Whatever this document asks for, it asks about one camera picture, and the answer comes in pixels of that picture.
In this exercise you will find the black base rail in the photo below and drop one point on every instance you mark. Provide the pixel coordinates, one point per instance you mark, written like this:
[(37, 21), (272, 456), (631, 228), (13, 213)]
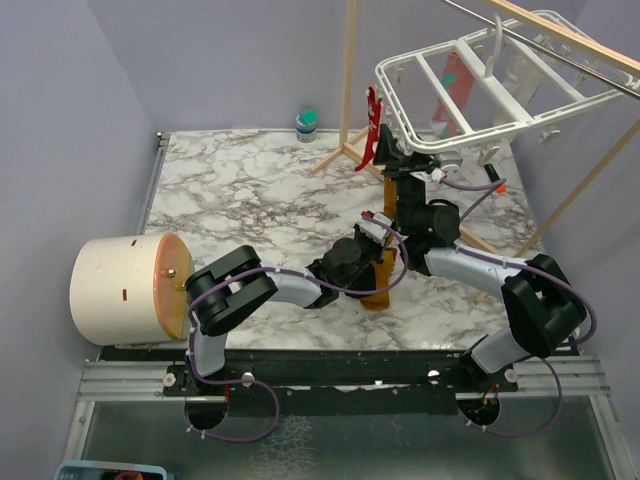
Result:
[(314, 382)]

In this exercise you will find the cream cylindrical container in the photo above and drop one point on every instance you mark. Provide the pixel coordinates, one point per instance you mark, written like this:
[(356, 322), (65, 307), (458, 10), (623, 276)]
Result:
[(130, 289)]

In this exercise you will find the black orange highlighter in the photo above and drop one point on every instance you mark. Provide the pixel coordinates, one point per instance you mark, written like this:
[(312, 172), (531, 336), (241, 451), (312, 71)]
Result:
[(494, 176)]

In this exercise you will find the teal lidded jar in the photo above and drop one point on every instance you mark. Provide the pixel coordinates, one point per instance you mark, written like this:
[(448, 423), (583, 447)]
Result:
[(306, 125)]

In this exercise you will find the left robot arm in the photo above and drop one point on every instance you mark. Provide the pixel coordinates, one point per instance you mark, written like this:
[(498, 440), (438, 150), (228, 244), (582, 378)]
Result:
[(225, 293)]

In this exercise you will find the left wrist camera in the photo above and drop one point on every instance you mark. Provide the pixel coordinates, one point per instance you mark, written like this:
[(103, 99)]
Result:
[(376, 227)]

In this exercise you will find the blue bin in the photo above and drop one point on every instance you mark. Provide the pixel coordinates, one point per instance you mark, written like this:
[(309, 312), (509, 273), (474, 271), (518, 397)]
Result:
[(87, 469)]

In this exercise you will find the red sock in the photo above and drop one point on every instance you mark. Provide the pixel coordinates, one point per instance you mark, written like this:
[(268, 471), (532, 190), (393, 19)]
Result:
[(374, 106)]

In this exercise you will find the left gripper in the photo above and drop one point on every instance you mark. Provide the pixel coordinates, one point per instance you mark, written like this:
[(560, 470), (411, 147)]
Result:
[(358, 233)]

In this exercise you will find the white sock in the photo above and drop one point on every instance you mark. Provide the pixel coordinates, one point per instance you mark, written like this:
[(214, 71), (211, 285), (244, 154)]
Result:
[(522, 79)]

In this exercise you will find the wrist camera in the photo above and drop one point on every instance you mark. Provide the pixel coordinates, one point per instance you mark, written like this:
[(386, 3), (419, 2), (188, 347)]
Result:
[(445, 165), (376, 227)]

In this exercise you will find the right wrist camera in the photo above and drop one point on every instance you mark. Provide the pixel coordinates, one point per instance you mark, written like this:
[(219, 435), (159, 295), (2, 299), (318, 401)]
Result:
[(445, 165)]

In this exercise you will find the mustard striped sock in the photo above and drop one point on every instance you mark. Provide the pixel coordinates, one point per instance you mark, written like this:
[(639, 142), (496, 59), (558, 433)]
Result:
[(378, 277)]

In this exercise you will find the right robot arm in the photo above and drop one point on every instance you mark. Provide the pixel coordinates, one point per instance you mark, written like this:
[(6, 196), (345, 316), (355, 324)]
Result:
[(542, 308)]

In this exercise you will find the white plastic sock hanger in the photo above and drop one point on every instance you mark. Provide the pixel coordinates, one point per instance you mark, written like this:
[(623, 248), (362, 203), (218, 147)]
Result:
[(482, 112)]

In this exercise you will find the wooden clothes rack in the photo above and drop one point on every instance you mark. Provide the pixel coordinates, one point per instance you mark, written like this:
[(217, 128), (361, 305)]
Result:
[(537, 36)]

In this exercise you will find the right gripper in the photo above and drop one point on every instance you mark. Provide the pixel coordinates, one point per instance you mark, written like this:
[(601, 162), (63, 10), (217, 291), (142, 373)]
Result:
[(387, 152)]

